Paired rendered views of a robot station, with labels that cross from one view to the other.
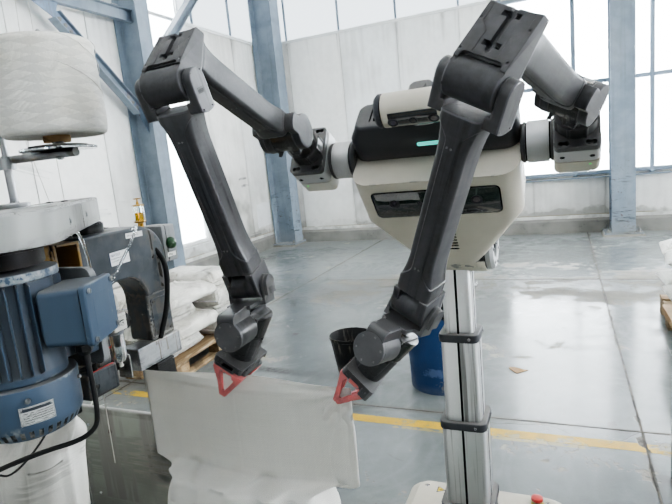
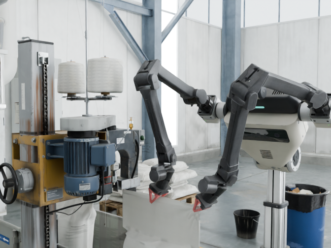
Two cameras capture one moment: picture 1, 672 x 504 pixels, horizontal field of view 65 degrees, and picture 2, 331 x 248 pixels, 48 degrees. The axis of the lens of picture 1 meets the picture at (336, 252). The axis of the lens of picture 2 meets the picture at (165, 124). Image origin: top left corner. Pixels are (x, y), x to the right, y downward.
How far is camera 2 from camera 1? 0.73 m
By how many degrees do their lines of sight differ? 17
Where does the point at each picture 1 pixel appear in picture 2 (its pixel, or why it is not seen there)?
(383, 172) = not seen: hidden behind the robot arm
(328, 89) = (267, 59)
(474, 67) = (240, 86)
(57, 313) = (96, 153)
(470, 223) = (276, 146)
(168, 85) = (144, 79)
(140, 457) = (115, 238)
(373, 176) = not seen: hidden behind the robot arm
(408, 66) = (324, 47)
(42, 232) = (96, 125)
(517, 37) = (255, 77)
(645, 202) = not seen: outside the picture
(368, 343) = (203, 183)
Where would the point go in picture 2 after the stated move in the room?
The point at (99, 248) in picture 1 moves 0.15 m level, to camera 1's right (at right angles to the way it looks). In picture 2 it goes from (113, 135) to (140, 136)
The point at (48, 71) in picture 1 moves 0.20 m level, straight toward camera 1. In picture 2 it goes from (106, 71) to (107, 67)
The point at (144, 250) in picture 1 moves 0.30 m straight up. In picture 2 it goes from (130, 139) to (130, 84)
